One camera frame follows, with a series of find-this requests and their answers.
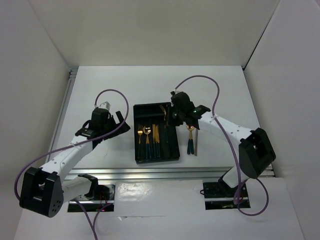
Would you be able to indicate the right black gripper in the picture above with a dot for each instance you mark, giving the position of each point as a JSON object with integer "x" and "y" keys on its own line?
{"x": 176, "y": 123}

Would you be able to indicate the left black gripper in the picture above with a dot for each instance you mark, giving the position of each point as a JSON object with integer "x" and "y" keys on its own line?
{"x": 124, "y": 128}

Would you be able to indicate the gold fork green handle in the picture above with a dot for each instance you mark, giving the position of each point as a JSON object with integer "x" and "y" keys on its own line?
{"x": 140, "y": 133}
{"x": 190, "y": 141}

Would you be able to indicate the gold spoon green handle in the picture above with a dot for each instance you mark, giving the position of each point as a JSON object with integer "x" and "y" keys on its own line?
{"x": 189, "y": 126}
{"x": 147, "y": 131}

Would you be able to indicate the gold knife green handle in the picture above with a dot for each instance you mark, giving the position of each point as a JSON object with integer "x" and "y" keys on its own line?
{"x": 157, "y": 139}
{"x": 154, "y": 141}

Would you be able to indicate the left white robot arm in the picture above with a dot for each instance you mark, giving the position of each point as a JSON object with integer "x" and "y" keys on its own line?
{"x": 45, "y": 189}

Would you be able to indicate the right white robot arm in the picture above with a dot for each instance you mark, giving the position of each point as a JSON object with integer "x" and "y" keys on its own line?
{"x": 252, "y": 148}

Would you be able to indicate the black cutlery tray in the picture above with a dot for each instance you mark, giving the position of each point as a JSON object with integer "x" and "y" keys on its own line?
{"x": 146, "y": 115}

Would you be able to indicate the metal chopstick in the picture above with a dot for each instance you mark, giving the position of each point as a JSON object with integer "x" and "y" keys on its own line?
{"x": 196, "y": 142}

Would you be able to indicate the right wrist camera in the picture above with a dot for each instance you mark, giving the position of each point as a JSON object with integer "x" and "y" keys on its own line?
{"x": 181, "y": 101}

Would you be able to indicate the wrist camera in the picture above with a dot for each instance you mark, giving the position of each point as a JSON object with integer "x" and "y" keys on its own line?
{"x": 99, "y": 116}
{"x": 181, "y": 101}

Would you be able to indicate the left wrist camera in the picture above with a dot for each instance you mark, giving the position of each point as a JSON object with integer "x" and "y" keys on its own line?
{"x": 99, "y": 116}

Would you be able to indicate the aluminium frame rail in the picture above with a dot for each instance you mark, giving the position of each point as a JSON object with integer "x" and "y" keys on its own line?
{"x": 126, "y": 86}

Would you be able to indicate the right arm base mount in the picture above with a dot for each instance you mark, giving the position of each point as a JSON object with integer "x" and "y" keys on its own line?
{"x": 218, "y": 196}

